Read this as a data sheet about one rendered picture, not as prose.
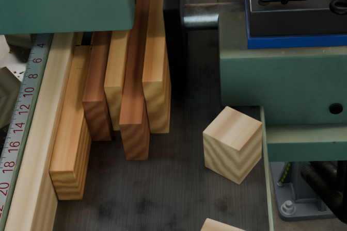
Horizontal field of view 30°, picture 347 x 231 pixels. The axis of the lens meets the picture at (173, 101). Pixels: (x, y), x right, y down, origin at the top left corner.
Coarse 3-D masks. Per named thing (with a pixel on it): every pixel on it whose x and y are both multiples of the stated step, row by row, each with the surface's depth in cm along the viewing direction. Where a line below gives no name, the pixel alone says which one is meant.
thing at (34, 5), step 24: (0, 0) 55; (24, 0) 55; (48, 0) 55; (72, 0) 55; (96, 0) 55; (120, 0) 55; (0, 24) 57; (24, 24) 57; (48, 24) 57; (72, 24) 57; (96, 24) 57; (120, 24) 57
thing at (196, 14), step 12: (168, 0) 55; (180, 0) 55; (168, 12) 54; (180, 12) 54; (192, 12) 59; (204, 12) 59; (216, 12) 59; (168, 24) 55; (180, 24) 55; (192, 24) 59; (204, 24) 59; (216, 24) 59; (168, 36) 56; (180, 36) 56; (168, 48) 57; (180, 48) 57; (168, 60) 58; (180, 60) 58; (180, 72) 59
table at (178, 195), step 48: (192, 0) 70; (192, 48) 65; (192, 96) 60; (96, 144) 57; (192, 144) 56; (288, 144) 59; (336, 144) 59; (96, 192) 53; (144, 192) 53; (192, 192) 52; (240, 192) 52
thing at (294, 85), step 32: (224, 0) 60; (224, 32) 57; (224, 64) 55; (256, 64) 55; (288, 64) 55; (320, 64) 55; (224, 96) 58; (256, 96) 58; (288, 96) 58; (320, 96) 57
